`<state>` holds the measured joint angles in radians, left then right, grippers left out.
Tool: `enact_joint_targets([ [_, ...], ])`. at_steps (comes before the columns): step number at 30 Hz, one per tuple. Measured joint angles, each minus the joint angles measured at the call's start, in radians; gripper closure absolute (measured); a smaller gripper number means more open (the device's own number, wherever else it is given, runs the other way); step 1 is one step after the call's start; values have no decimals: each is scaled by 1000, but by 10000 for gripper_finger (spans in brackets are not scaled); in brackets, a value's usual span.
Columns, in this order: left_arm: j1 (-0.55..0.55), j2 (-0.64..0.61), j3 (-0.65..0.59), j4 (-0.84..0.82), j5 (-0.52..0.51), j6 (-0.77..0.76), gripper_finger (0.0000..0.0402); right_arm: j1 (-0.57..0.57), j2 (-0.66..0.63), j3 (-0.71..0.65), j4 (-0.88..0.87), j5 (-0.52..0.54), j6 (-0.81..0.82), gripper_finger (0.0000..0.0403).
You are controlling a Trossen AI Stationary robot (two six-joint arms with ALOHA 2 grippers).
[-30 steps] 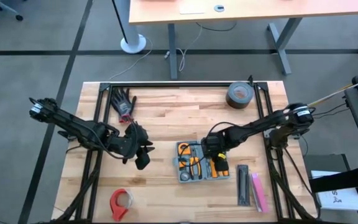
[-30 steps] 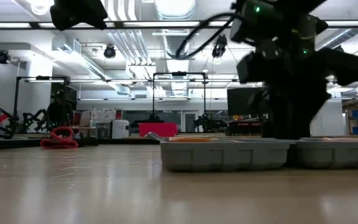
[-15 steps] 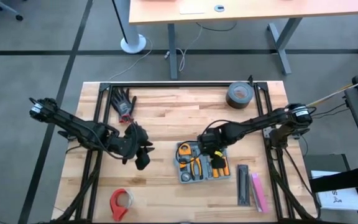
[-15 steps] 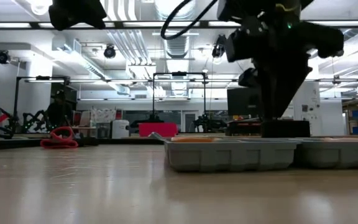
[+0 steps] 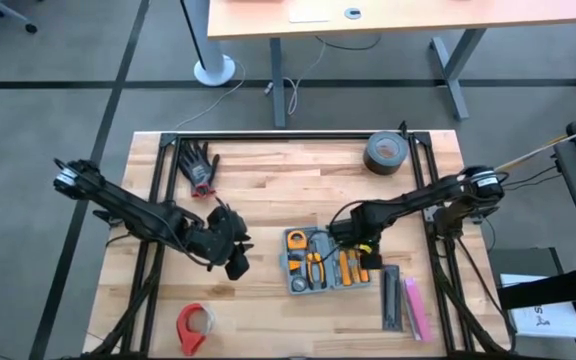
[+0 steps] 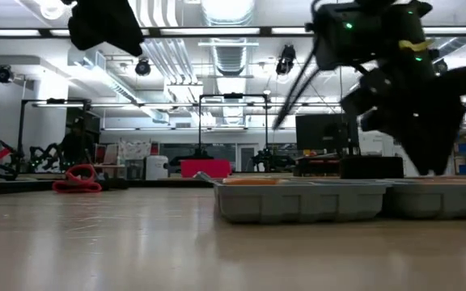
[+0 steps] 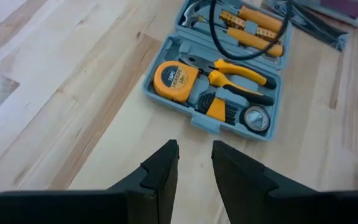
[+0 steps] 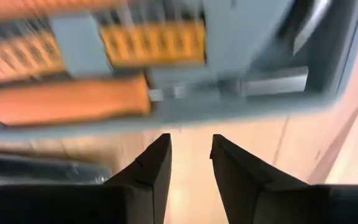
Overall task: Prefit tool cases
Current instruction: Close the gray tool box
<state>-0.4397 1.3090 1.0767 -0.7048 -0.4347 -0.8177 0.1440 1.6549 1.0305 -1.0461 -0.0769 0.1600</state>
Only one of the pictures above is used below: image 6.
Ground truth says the grey plastic tool case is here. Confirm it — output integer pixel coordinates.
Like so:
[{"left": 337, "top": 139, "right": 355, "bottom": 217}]
[{"left": 194, "top": 171, "right": 466, "bottom": 226}]

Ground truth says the yellow tag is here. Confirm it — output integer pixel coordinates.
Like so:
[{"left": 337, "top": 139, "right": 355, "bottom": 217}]
[{"left": 398, "top": 39, "right": 434, "bottom": 53}]

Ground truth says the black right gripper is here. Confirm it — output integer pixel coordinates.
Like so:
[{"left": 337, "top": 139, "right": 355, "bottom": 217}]
[{"left": 340, "top": 2, "right": 466, "bottom": 177}]

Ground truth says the red plastic bin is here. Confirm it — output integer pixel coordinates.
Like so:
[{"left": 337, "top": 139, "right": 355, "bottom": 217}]
[{"left": 180, "top": 158, "right": 233, "bottom": 179}]

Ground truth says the white canister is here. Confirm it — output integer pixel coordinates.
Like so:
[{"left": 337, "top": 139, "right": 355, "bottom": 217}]
[{"left": 143, "top": 154, "right": 170, "bottom": 181}]

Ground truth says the black aluminium table frame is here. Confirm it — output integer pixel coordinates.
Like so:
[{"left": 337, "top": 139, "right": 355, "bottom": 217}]
[{"left": 0, "top": 175, "right": 466, "bottom": 196}]

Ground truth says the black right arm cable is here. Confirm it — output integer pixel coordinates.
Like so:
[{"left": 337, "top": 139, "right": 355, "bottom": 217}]
[{"left": 272, "top": 40, "right": 323, "bottom": 131}]

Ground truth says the black box on table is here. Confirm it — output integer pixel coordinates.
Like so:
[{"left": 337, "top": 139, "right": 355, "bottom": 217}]
[{"left": 340, "top": 156, "right": 405, "bottom": 180}]

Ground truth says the black computer monitor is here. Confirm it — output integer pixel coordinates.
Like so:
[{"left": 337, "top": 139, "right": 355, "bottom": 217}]
[{"left": 295, "top": 113, "right": 360, "bottom": 157}]

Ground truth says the black rig frame with light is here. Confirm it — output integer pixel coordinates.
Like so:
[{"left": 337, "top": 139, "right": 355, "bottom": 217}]
[{"left": 17, "top": 98, "right": 92, "bottom": 165}]

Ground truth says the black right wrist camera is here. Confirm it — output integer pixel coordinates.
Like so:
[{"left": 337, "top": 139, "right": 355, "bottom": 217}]
[{"left": 305, "top": 2, "right": 383, "bottom": 72}]

